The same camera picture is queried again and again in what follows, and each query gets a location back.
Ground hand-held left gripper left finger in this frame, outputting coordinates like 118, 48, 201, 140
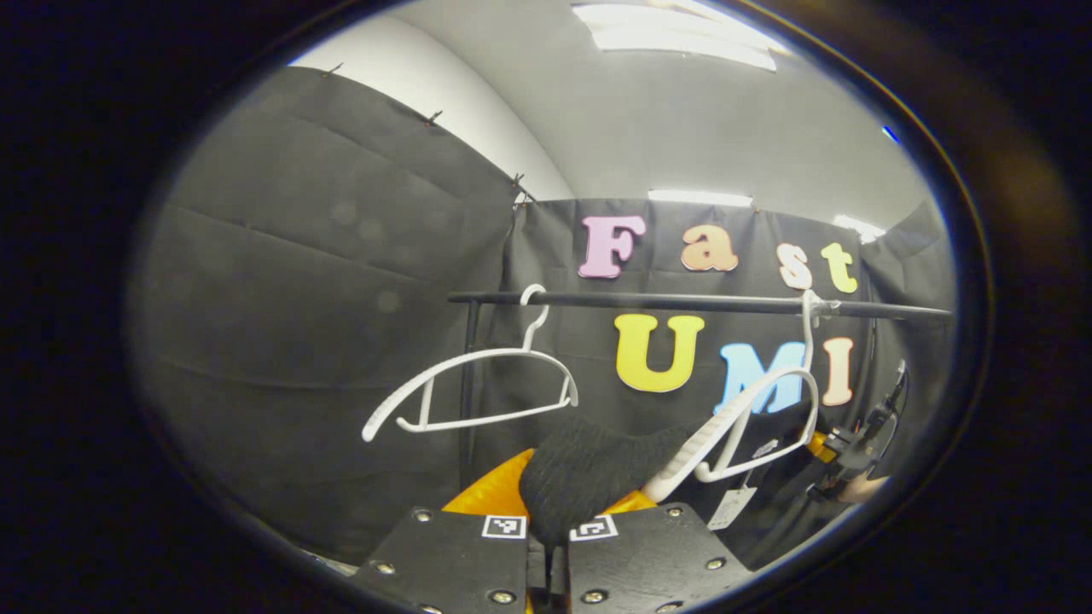
354, 449, 534, 614

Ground black metal clothes rack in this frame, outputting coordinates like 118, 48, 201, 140
448, 290, 954, 491

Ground small ceiling light panel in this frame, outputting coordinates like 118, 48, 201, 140
834, 214, 886, 245

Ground black knitted sweater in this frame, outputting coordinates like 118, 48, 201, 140
519, 401, 854, 568

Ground long ceiling light strip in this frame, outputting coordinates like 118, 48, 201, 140
647, 188, 753, 208

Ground black backdrop cloth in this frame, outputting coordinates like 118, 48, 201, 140
136, 68, 956, 564

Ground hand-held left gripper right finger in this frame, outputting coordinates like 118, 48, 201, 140
567, 490, 756, 614

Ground white plastic hanger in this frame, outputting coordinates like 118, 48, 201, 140
362, 284, 579, 443
642, 290, 822, 504

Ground large ceiling light panel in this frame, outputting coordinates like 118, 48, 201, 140
572, 0, 790, 73

